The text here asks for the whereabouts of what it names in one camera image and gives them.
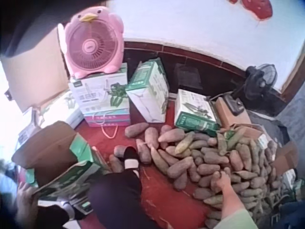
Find person's right hand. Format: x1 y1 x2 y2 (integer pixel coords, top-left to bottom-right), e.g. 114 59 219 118
211 171 235 194

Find person's left hand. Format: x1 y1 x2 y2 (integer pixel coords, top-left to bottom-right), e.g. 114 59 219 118
15 182 39 229

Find brown sweet potato tuber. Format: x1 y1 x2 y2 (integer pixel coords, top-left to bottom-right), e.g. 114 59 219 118
210 171 223 193

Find heap of sweet potatoes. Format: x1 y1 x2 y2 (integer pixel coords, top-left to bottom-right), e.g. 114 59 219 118
109 122 290 229

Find pale yellow green tuber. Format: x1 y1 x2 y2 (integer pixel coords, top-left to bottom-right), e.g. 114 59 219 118
174 132 195 155

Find digital scale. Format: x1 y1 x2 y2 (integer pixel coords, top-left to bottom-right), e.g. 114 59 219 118
38 197 94 217

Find brown cardboard box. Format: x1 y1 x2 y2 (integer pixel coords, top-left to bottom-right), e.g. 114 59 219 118
214 97 251 129

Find brown carton with green label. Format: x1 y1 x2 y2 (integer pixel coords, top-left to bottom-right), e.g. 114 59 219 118
232 124 299 167

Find flat green white carton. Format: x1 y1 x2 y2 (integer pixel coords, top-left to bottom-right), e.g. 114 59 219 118
174 89 221 132

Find small green white carton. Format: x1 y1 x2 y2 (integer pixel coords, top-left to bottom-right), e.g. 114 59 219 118
282 167 305 201

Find black device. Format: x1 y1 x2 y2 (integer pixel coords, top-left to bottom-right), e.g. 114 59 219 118
223 94 245 117

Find stack of white boxes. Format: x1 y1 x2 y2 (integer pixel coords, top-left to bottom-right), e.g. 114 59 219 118
18 90 84 146

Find person's legs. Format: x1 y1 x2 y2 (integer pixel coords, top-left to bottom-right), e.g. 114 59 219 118
35 146 167 229

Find black electric fan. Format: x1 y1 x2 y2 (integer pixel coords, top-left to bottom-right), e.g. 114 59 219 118
232 63 278 105

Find black crate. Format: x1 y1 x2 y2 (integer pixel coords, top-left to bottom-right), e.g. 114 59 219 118
173 62 203 91

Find tall green white carton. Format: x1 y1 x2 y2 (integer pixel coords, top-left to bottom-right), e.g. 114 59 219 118
125 58 170 124

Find large brown cardboard sheet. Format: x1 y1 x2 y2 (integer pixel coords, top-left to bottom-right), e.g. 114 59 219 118
0 23 70 113

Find white box with plant print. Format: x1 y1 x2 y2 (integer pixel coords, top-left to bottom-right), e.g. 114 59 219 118
68 62 131 115

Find pink penguin table fan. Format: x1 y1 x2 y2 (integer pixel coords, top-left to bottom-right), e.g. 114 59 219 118
58 6 125 79

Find pink striped box orange handle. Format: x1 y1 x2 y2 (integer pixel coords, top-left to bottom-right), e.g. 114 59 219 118
83 107 131 139

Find red wall decoration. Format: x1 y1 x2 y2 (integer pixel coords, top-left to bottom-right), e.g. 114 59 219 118
226 0 274 21

